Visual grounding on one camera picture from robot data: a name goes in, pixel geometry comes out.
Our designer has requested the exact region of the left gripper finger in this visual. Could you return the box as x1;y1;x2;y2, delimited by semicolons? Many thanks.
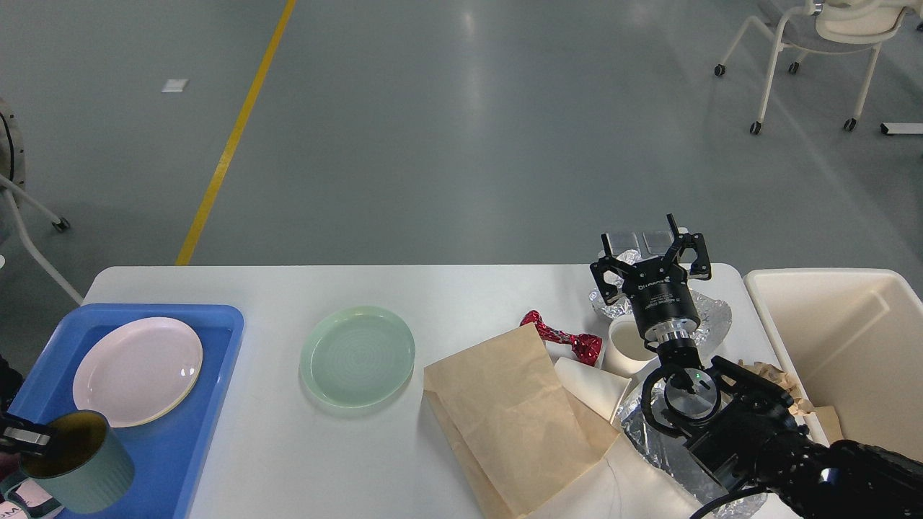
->
1;422;53;456

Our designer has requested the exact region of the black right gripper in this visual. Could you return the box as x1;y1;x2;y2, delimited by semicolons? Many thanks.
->
590;214;713;342

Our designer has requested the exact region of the pink mug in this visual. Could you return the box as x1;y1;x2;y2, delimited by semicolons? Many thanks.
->
1;479;63;518

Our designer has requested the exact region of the teal mug yellow inside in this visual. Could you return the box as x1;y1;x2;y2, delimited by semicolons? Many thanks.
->
2;410;136;518

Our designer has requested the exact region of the green plate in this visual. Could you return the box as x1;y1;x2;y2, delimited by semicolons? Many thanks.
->
298;305;416;410

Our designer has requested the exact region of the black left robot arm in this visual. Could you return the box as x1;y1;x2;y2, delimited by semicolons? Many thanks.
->
1;357;55;457

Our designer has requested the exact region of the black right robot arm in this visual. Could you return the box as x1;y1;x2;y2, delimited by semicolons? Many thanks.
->
590;216;922;518

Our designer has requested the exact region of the grey floor plate right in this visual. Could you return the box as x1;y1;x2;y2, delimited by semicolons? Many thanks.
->
639;231;674;257

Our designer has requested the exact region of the grey floor plate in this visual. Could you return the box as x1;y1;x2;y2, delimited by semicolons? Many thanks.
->
601;232;642;257
639;231;674;257

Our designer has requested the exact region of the grey floor plate left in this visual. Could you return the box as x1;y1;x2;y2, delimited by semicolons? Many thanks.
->
601;232;642;257

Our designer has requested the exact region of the crumpled aluminium foil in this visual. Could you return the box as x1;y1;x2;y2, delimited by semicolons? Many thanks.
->
588;288;732;360

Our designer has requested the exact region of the white paper cup upright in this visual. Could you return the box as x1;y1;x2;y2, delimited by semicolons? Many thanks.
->
602;315;657;378

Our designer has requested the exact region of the red foil candy wrapper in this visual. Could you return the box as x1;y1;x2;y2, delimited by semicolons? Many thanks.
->
518;309;604;367

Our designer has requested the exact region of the white paper cup lying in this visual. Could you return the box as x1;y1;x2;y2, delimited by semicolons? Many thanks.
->
554;357;632;425

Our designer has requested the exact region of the pink plate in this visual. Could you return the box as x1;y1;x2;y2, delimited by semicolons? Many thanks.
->
71;316;204;428

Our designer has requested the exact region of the blue plastic tray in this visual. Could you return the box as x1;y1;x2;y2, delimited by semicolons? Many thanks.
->
10;303;244;518

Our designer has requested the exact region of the aluminium foil tray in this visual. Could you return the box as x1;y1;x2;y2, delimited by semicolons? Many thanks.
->
614;361;768;518

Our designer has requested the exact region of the crumpled brown paper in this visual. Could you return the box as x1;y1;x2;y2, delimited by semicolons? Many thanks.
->
738;359;816;416

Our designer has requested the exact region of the cream plastic bin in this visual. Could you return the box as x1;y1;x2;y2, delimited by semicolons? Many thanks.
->
744;268;922;460

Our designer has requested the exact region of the brown paper bag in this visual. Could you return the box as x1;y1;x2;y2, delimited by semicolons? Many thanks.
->
424;323;618;518

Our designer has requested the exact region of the white chair left edge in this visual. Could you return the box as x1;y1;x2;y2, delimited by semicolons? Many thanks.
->
1;99;84;306

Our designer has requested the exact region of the white bar on floor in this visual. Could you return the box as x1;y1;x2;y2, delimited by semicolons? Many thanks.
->
880;122;923;137

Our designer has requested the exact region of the white rolling chair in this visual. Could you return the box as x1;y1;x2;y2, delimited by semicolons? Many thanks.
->
713;1;921;135

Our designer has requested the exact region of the white floor tag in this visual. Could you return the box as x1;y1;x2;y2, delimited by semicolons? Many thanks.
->
161;79;189;93

